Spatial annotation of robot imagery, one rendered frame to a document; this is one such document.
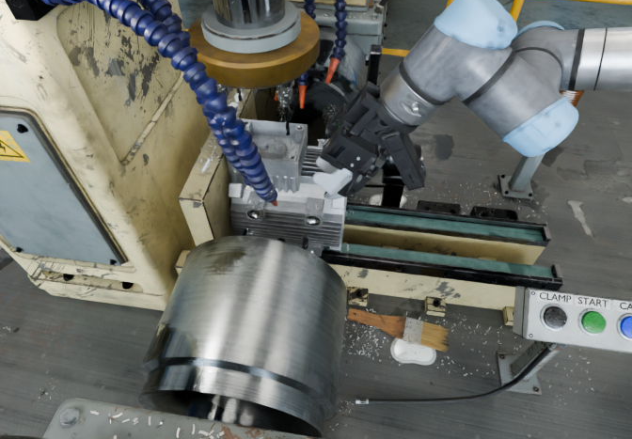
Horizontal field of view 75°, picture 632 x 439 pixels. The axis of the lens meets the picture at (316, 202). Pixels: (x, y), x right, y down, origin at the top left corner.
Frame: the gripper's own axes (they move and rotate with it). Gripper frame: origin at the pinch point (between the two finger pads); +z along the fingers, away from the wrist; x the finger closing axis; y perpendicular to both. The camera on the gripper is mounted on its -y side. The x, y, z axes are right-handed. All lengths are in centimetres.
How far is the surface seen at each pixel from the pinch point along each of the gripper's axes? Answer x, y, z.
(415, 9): -329, -88, 76
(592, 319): 16.1, -33.1, -17.2
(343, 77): -27.5, 3.4, -3.5
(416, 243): -9.0, -27.1, 10.7
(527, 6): -351, -174, 25
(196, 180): 5.2, 20.5, 5.9
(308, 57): -2.2, 15.2, -17.7
